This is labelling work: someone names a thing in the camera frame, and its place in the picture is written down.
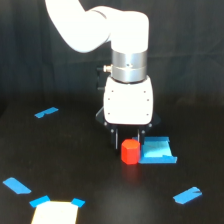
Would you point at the blue tape on paper left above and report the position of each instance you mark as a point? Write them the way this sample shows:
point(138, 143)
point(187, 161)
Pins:
point(38, 201)

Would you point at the blue tape on paper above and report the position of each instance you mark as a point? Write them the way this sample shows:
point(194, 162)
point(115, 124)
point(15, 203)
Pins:
point(38, 201)
point(78, 202)

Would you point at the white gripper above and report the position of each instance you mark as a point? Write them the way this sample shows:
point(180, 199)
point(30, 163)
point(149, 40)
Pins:
point(127, 105)

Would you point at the blue tape strip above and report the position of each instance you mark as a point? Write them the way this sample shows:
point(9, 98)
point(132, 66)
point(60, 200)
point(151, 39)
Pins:
point(46, 112)
point(187, 195)
point(16, 186)

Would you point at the blue tape square marker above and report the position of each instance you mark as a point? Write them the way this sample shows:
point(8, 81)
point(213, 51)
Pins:
point(156, 150)

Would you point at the blue tape on paper right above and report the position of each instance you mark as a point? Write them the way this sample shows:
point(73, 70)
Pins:
point(78, 202)

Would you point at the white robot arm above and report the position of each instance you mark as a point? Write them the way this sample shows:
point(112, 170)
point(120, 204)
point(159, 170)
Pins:
point(127, 32)

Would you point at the white paper sheet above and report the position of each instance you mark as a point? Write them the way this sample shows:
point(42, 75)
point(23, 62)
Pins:
point(53, 212)

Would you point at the blue tape strip near right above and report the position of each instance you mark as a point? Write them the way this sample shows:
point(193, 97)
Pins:
point(187, 195)

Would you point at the blue tape strip near left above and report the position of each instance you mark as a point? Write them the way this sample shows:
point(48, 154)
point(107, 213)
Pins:
point(16, 186)

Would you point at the blue tape strip far left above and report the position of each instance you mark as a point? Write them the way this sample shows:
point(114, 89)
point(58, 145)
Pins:
point(46, 112)

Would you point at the red hexagonal block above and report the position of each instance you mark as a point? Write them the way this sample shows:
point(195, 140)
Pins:
point(130, 151)

